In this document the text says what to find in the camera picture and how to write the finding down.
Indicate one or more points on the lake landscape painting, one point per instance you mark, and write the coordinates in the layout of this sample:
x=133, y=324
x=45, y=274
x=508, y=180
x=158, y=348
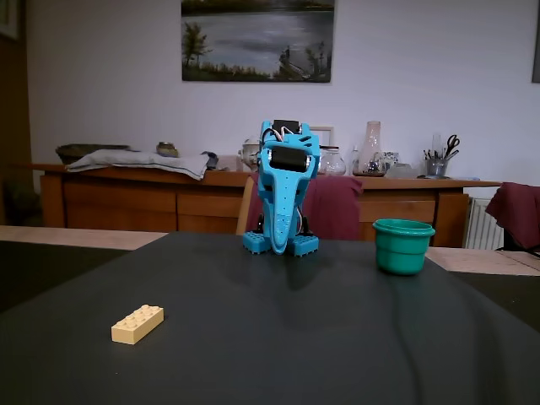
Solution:
x=257, y=38

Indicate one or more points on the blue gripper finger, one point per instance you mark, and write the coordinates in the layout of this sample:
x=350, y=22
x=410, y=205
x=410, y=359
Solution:
x=282, y=202

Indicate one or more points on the round glass vase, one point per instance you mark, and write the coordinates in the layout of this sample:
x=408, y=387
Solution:
x=333, y=163

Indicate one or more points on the wooden chair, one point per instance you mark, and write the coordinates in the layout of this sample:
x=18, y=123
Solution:
x=243, y=211

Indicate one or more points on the white ceramic tureen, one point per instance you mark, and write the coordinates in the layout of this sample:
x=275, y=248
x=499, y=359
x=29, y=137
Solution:
x=251, y=154

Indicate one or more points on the white radiator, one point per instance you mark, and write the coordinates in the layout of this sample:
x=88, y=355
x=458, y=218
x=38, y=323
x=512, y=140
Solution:
x=485, y=223

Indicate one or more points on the grey pen holder cup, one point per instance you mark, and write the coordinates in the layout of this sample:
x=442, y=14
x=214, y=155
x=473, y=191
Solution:
x=436, y=168

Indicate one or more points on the teal plastic cup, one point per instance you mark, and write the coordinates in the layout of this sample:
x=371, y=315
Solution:
x=401, y=253

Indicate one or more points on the tall glass flask vase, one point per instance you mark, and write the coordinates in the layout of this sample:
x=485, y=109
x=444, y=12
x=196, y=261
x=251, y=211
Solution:
x=372, y=147

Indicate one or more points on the cream lego brick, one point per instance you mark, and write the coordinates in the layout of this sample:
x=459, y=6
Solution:
x=137, y=325

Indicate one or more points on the blue white ceramic jar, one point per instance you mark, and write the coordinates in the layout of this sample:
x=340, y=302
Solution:
x=391, y=158

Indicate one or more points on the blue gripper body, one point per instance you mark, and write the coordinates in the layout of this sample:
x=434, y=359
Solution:
x=288, y=159

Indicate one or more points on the dark wall frame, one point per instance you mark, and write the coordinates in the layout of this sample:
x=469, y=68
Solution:
x=536, y=46

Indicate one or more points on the white picture frame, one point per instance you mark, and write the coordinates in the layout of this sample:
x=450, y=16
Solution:
x=325, y=134

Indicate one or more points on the wooden sideboard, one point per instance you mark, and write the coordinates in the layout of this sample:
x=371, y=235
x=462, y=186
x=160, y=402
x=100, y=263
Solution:
x=126, y=202

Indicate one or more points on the dark blue small object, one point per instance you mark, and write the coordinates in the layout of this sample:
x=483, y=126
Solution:
x=209, y=159

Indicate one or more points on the grey table mat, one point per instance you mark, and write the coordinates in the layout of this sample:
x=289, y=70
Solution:
x=253, y=346

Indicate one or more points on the clear crystal ornament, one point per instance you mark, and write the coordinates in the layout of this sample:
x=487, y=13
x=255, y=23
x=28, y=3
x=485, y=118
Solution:
x=401, y=171

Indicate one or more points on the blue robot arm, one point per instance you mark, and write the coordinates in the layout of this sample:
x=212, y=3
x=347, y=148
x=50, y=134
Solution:
x=255, y=244

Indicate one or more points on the small ceramic bowl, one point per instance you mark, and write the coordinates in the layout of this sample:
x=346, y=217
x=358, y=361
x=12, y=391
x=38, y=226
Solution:
x=167, y=148

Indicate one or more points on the grey folded cloth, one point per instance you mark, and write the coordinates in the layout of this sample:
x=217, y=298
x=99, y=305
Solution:
x=139, y=162

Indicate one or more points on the dark wide bowl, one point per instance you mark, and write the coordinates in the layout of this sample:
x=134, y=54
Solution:
x=84, y=149

